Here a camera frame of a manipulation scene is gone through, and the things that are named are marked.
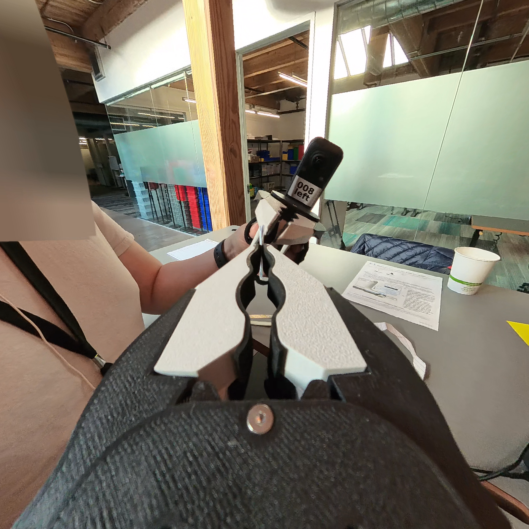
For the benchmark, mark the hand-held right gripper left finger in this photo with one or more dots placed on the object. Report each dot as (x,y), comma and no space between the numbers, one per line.
(206,326)

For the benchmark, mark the stack of red bins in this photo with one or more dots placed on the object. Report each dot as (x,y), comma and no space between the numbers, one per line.
(188,206)

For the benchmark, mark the long ceiling light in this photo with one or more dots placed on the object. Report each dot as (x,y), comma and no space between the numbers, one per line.
(292,79)

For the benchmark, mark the stack of grey bins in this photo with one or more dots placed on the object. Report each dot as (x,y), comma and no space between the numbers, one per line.
(153,202)

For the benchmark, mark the stack of blue bins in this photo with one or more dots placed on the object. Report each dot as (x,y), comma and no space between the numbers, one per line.
(205,208)

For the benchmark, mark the brown tweezers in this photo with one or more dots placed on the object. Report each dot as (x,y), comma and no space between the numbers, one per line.
(260,320)

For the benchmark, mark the wooden meeting table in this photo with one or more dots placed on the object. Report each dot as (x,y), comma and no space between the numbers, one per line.
(500,225)

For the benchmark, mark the lined paper sheet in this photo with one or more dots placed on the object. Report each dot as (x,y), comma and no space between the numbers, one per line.
(194,250)

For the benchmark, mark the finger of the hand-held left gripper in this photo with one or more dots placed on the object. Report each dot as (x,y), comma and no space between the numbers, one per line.
(295,231)
(268,210)

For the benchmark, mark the navy puffer jacket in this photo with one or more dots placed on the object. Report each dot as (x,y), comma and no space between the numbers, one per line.
(405,252)

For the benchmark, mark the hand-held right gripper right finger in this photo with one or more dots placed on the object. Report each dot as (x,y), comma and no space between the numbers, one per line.
(318,326)

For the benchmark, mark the black hand trolley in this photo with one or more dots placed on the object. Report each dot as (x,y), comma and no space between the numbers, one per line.
(332,225)

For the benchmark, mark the printed paper sheet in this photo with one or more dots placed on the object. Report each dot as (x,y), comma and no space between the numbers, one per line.
(396,295)

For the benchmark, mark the person's left hand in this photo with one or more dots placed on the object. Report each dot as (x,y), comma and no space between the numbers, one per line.
(239,244)

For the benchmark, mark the white paper cup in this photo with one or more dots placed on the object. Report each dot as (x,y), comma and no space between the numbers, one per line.
(471,268)

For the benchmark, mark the metal storage shelf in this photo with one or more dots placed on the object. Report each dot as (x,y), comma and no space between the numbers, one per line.
(272,165)

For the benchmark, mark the black smartwatch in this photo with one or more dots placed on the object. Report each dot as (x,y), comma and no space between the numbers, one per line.
(220,254)

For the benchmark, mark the lined paper piece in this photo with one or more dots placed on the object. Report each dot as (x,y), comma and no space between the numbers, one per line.
(261,264)

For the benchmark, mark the light wooden post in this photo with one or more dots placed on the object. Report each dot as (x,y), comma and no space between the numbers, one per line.
(215,124)

